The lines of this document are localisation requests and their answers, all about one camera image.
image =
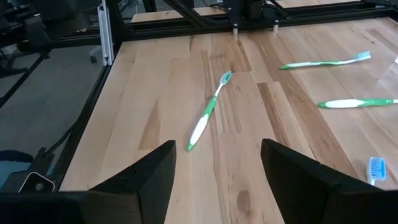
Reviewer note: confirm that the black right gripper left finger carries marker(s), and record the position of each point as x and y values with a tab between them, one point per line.
124	202

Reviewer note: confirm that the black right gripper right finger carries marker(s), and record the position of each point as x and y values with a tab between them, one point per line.
311	193

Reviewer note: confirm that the blue white toothbrush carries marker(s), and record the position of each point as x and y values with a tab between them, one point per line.
377	168

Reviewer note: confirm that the green white toothbrush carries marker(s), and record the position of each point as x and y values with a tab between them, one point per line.
348	103
203	121
317	63

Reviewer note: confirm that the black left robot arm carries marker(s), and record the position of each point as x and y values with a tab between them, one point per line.
245	12

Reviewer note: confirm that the clear acrylic organizer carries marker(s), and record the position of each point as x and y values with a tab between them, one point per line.
392	73

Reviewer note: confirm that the white cylindrical foot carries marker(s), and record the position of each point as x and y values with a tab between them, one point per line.
235	30
275	29

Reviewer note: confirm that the small black table camera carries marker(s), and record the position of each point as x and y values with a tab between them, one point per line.
37	183

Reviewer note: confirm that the silver aluminium bracket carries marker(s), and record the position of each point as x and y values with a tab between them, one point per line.
105	34

